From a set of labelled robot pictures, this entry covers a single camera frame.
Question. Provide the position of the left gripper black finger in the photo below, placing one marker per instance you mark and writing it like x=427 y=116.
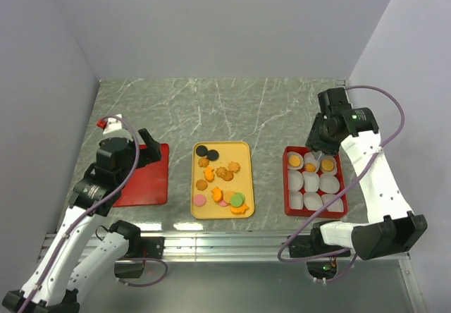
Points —
x=144 y=134
x=154 y=151

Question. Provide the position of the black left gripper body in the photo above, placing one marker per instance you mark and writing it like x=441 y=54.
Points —
x=143 y=158

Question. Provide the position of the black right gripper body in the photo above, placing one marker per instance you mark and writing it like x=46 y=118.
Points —
x=319 y=137

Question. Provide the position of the red cookie box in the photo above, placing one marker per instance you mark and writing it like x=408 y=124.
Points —
x=303 y=150

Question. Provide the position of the large orange fish cookie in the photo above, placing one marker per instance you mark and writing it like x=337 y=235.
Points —
x=209 y=174

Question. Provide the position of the maple leaf cookie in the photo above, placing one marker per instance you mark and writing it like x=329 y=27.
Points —
x=234 y=167

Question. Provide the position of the steel tongs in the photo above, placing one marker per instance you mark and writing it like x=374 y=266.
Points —
x=318 y=156

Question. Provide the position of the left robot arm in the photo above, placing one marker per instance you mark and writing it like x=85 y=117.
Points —
x=63 y=278

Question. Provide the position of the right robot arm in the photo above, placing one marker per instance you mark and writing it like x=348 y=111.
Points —
x=392 y=226

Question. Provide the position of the red box lid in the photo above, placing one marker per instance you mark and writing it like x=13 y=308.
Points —
x=148 y=185

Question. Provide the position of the black sandwich cookie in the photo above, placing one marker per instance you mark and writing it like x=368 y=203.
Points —
x=212 y=155
x=201 y=151

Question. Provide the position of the small flower butter cookie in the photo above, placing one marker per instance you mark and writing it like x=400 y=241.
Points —
x=203 y=162

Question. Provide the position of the small orange fish cookie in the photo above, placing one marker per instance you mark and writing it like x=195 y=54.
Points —
x=217 y=194

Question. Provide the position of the yellow cookie tray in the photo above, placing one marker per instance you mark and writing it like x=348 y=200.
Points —
x=229 y=151

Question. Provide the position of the chocolate chip cookie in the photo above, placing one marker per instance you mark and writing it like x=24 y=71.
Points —
x=229 y=175

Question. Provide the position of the beige dotted round cookie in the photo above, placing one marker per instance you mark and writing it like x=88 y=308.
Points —
x=227 y=195

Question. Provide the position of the green sandwich cookie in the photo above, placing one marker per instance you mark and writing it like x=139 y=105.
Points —
x=241 y=196
x=236 y=200

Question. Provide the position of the orange fish cookie under stack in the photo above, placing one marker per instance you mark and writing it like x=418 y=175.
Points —
x=240 y=209

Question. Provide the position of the white red left wrist camera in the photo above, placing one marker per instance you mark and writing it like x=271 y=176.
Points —
x=112 y=127

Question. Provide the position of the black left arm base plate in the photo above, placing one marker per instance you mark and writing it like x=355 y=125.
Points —
x=146 y=247

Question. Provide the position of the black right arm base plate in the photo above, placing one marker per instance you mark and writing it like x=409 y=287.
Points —
x=304 y=246

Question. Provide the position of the aluminium table rail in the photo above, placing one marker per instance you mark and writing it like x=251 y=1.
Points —
x=233 y=246

